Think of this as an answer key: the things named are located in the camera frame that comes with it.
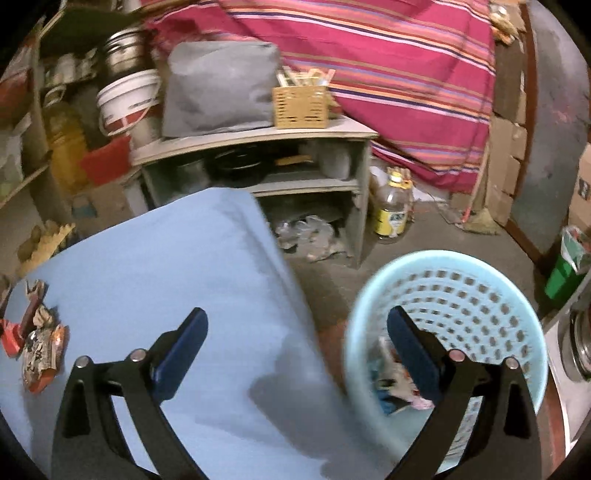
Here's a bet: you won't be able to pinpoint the pile of snack wrappers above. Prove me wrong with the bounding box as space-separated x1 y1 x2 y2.
1 280 68 394

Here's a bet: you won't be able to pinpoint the wrappers inside basket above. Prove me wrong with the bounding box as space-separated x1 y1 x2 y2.
370 336 434 416

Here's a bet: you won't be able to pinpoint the light blue plastic basket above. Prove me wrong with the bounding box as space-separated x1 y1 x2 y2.
344 250 548 461

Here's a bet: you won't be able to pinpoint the light blue table cloth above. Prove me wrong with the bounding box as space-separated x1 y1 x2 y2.
35 188 392 479

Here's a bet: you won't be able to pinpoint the green plastic bin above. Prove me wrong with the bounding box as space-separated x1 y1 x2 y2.
545 225 590 308

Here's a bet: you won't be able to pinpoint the yellow egg tray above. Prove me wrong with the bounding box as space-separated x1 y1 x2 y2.
16 220 78 278

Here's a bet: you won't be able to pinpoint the cardboard box blue label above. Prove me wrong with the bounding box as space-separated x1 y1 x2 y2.
71 180 149 237

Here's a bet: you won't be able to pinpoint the red plastic basket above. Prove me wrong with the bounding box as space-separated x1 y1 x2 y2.
81 136 131 186

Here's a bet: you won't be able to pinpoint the plastic oil bottle yellow label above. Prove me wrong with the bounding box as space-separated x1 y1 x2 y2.
373 167 414 243

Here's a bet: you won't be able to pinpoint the yellow oil jug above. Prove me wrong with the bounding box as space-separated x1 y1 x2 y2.
42 85 89 196

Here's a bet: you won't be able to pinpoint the grey wooden shelf cabinet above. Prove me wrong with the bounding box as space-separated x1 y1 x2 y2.
130 117 378 268

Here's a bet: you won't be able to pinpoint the white red plastic bucket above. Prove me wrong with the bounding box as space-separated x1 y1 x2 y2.
96 69 161 137

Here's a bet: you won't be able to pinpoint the grey fabric bag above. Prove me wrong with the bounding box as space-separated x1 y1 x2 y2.
162 41 280 138

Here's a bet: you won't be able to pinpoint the striped pink red cloth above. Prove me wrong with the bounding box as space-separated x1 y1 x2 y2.
146 0 495 193

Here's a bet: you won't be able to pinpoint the yellow wicker basket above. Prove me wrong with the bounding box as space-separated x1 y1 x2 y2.
273 66 342 129

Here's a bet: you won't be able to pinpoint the metal pot on shelf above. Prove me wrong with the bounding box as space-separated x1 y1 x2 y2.
102 27 152 81

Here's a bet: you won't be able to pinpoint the wall shelf plank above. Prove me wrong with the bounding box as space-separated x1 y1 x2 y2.
0 163 49 208

